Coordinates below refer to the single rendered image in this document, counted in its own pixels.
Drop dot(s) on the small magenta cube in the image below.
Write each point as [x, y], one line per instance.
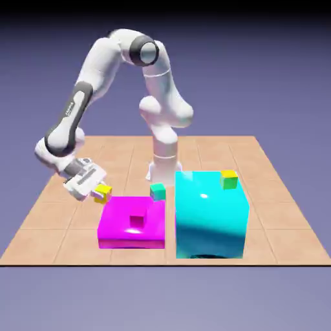
[136, 220]

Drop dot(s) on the small teal cube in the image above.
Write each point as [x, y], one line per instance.
[158, 192]

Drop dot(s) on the small yellow cube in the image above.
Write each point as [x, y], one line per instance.
[103, 192]

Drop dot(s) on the large cyan box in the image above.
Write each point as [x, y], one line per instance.
[209, 214]

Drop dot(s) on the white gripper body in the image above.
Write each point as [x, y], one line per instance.
[84, 182]

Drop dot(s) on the large magenta box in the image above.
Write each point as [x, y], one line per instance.
[129, 222]

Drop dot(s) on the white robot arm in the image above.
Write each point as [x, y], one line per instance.
[160, 85]

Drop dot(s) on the small green cube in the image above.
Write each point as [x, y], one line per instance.
[229, 180]

